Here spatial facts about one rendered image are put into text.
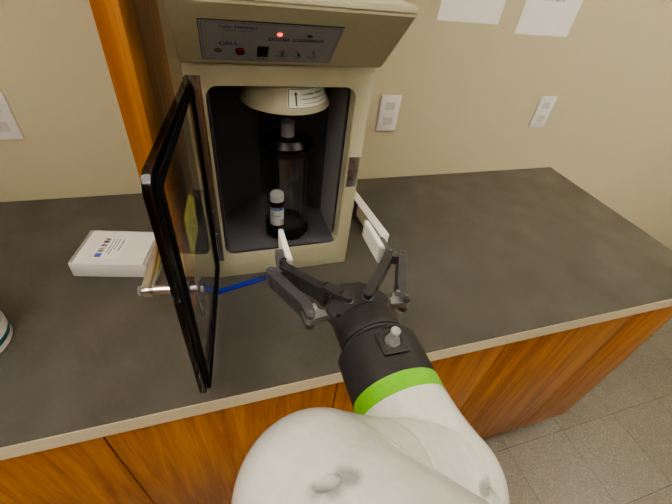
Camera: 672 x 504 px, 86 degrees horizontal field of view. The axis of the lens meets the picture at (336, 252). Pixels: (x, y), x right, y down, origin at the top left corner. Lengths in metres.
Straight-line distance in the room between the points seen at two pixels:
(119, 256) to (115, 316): 0.15
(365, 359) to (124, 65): 0.46
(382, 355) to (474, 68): 1.13
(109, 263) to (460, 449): 0.80
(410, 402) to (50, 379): 0.65
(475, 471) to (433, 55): 1.13
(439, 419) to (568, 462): 1.70
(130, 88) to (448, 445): 0.54
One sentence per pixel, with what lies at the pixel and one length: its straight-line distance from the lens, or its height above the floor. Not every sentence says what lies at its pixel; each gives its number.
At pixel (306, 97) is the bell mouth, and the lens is 0.72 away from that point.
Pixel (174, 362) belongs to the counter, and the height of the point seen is 0.94.
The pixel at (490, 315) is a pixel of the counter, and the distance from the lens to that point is 0.93.
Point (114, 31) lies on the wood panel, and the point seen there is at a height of 1.46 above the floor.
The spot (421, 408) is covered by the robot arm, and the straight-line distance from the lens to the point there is 0.34.
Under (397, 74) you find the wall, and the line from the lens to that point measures 1.24.
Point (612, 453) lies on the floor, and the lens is 2.17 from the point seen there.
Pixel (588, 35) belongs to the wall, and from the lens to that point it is 1.63.
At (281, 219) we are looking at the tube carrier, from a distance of 0.83.
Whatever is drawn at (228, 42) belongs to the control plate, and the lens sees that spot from 0.59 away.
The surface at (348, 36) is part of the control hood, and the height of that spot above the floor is 1.46.
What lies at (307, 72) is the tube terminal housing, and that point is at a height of 1.39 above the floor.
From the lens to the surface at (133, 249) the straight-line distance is 0.96.
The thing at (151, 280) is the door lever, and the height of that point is 1.21.
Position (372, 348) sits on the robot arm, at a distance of 0.37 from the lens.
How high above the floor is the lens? 1.57
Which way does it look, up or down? 41 degrees down
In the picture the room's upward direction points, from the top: 8 degrees clockwise
